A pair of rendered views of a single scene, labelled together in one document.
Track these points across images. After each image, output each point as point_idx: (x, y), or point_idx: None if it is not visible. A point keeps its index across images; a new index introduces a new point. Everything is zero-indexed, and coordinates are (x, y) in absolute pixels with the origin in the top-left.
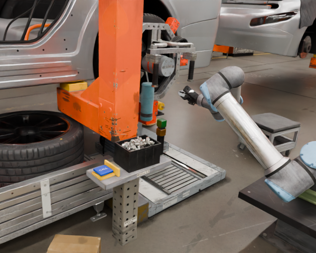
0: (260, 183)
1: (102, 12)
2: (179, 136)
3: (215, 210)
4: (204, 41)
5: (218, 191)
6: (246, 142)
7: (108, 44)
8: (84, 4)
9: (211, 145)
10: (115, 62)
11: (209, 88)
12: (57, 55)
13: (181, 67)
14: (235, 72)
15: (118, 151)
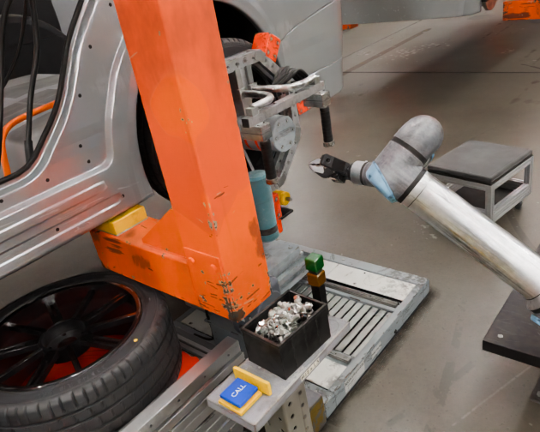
0: (513, 310)
1: (147, 95)
2: (320, 223)
3: (436, 365)
4: (325, 50)
5: (429, 323)
6: (482, 259)
7: (178, 153)
8: (95, 66)
9: (382, 226)
10: (201, 185)
11: (387, 175)
12: (76, 180)
13: None
14: (429, 131)
15: (252, 343)
